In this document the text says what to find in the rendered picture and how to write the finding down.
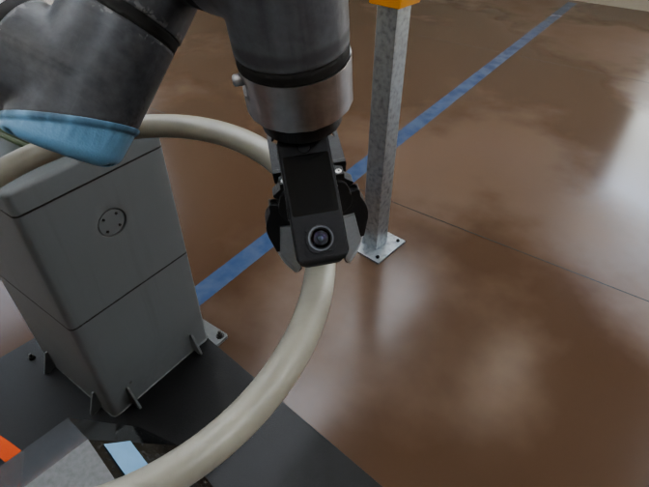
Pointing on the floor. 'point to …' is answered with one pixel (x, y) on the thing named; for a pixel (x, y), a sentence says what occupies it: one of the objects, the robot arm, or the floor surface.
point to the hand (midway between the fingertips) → (323, 264)
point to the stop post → (384, 125)
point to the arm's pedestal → (102, 272)
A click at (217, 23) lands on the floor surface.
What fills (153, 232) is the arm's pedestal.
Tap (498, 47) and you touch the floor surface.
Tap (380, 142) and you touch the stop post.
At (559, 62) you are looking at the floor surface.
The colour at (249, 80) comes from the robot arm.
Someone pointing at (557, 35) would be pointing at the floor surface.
